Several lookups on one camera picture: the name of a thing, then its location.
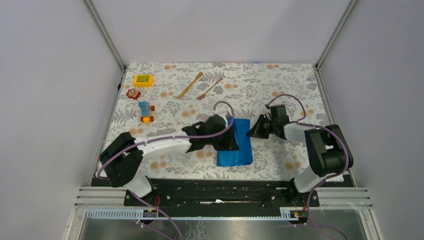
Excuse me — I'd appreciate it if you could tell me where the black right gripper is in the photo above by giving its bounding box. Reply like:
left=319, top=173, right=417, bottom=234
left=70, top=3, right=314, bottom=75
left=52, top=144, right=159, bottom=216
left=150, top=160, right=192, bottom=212
left=246, top=114, right=277, bottom=140

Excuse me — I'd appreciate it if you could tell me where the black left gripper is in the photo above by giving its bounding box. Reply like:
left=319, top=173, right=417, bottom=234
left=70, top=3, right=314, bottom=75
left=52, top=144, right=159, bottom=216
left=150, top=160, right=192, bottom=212
left=206, top=125, right=239, bottom=151

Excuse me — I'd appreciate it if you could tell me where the blue cloth napkin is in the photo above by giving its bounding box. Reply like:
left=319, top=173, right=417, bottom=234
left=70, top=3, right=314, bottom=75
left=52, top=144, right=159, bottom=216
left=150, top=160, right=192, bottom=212
left=216, top=118, right=253, bottom=167

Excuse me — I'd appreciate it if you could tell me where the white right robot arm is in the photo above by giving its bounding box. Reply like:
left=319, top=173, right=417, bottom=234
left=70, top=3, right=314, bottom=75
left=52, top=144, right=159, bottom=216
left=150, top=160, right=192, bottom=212
left=246, top=104, right=354, bottom=206

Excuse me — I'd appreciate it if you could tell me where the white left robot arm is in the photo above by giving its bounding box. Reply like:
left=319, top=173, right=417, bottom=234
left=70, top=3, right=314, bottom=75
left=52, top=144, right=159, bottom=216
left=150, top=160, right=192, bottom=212
left=97, top=114, right=239, bottom=206

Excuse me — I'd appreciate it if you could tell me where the wooden fork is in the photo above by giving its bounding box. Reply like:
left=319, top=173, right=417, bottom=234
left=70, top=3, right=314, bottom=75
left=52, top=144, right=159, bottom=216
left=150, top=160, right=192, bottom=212
left=196, top=77, right=224, bottom=100

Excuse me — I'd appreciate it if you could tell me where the wooden spoon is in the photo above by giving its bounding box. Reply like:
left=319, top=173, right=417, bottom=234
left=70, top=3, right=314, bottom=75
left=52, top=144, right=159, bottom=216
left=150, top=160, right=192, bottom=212
left=177, top=72, right=204, bottom=99

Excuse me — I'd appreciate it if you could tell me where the floral tablecloth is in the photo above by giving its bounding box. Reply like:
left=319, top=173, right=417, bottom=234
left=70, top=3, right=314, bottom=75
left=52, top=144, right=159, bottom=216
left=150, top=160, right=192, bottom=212
left=105, top=62, right=329, bottom=181

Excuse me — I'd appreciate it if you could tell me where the blue toy train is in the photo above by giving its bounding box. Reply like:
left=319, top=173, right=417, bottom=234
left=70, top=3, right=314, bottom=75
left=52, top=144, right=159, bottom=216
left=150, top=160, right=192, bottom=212
left=138, top=101, right=156, bottom=124

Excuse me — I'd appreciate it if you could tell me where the red owl toy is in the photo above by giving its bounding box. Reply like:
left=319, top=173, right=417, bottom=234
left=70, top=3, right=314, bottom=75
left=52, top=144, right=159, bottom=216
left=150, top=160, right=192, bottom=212
left=125, top=89, right=141, bottom=100

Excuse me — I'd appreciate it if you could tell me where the yellow green toy block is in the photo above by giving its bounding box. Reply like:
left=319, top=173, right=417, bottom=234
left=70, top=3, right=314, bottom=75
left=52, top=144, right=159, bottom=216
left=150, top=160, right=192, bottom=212
left=133, top=74, right=154, bottom=88

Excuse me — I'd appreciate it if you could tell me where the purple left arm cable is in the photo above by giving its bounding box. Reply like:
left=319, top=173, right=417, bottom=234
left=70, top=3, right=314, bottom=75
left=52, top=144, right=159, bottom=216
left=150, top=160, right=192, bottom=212
left=95, top=100, right=236, bottom=240

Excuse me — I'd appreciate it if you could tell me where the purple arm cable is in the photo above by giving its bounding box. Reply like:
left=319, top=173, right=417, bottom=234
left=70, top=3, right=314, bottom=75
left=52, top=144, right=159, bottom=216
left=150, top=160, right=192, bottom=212
left=95, top=100, right=236, bottom=240
left=264, top=93, right=351, bottom=240

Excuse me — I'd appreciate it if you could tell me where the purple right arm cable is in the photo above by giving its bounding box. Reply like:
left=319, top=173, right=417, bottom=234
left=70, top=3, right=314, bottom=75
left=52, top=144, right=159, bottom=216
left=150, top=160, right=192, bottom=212
left=264, top=93, right=351, bottom=240

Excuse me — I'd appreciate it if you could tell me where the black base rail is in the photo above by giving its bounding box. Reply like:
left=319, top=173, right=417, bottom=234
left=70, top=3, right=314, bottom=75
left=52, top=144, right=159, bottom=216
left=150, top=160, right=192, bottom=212
left=142, top=178, right=320, bottom=217

